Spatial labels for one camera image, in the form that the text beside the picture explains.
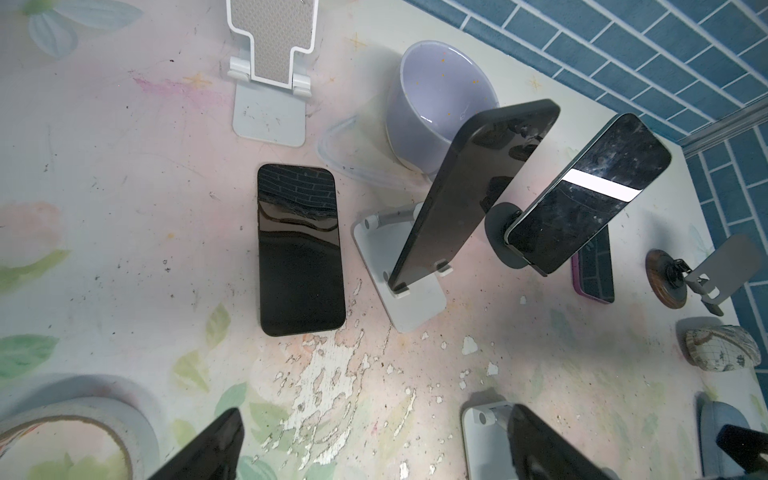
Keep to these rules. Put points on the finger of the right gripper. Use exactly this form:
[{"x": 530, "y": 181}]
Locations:
[{"x": 746, "y": 447}]

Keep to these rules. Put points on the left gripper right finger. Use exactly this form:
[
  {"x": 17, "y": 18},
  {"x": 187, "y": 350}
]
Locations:
[{"x": 539, "y": 452}]

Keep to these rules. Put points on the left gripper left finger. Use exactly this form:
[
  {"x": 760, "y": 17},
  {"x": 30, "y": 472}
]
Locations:
[{"x": 213, "y": 454}]

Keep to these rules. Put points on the purple-cased black phone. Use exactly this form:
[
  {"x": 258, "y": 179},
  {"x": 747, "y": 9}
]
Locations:
[{"x": 592, "y": 270}]

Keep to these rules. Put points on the wooden base metal stand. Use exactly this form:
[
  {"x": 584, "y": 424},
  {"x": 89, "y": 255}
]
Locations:
[{"x": 715, "y": 280}]

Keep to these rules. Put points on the white stand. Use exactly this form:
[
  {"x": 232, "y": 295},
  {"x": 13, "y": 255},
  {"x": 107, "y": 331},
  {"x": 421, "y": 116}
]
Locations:
[
  {"x": 486, "y": 444},
  {"x": 272, "y": 88},
  {"x": 381, "y": 239}
]

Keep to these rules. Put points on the black round stand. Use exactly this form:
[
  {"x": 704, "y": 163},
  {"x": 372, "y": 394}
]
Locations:
[{"x": 496, "y": 222}]

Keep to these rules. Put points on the teal-edged phone on round stand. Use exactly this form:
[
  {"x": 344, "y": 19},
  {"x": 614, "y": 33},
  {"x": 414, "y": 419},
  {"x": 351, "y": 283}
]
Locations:
[{"x": 622, "y": 160}]

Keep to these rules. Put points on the tape roll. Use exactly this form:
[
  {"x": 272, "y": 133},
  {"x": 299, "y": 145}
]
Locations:
[{"x": 82, "y": 438}]

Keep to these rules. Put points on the map-patterned pouch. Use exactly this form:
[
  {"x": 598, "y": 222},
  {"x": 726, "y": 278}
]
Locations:
[{"x": 722, "y": 348}]

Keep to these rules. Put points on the lavender mug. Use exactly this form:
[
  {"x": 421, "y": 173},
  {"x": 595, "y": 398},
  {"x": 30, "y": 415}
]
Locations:
[{"x": 436, "y": 89}]

